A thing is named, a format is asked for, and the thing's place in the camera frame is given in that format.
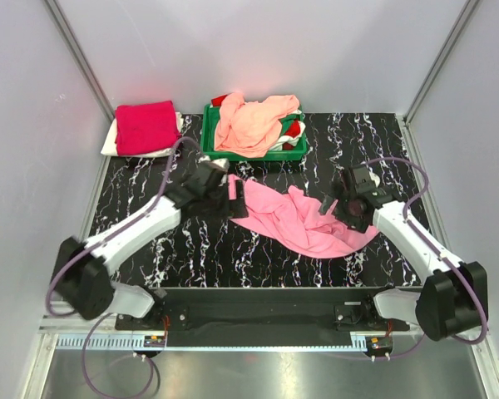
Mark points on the left corner post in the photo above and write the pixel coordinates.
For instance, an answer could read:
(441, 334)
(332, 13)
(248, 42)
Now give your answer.
(69, 37)

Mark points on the folded magenta t shirt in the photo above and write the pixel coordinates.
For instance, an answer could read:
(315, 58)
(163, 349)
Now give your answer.
(146, 128)

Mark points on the right corner post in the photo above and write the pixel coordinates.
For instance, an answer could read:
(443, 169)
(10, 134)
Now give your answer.
(458, 28)

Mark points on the corner post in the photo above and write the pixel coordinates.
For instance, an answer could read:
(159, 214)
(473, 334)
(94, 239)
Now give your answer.
(458, 28)
(69, 37)

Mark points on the green plastic bin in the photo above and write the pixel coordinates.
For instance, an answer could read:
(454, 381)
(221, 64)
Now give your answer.
(211, 116)

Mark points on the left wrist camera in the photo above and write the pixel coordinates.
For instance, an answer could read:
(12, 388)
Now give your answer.
(219, 170)

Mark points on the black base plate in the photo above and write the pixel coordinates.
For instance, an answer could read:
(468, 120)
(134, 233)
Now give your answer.
(265, 319)

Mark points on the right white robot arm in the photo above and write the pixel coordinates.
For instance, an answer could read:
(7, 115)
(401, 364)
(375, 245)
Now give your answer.
(453, 299)

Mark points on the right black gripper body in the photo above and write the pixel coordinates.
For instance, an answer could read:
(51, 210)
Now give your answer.
(343, 211)

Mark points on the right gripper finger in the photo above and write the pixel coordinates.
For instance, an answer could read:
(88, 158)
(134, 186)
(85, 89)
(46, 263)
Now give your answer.
(327, 205)
(341, 187)

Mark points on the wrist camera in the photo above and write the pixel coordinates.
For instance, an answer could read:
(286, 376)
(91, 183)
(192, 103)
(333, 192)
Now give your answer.
(361, 180)
(219, 170)

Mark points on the pink t shirt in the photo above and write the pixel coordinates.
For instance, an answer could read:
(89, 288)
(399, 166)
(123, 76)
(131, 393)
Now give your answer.
(293, 219)

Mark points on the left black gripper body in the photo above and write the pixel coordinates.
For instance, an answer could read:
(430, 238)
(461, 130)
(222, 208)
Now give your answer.
(216, 205)

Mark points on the peach t shirt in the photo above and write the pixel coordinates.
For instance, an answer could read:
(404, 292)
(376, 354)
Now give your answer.
(251, 128)

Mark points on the aluminium rail frame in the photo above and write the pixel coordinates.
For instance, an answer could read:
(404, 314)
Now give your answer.
(417, 368)

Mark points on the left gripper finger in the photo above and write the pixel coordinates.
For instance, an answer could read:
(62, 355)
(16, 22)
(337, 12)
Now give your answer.
(237, 190)
(238, 209)

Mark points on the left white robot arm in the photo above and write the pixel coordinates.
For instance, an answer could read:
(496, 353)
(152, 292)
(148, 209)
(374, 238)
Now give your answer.
(83, 269)

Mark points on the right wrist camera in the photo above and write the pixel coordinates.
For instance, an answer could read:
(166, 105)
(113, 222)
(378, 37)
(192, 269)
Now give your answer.
(361, 180)

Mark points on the red white green t shirt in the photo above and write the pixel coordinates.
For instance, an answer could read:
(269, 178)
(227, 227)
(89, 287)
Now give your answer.
(291, 130)

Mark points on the folded white t shirt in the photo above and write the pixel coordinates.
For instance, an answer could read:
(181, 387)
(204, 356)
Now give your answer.
(109, 146)

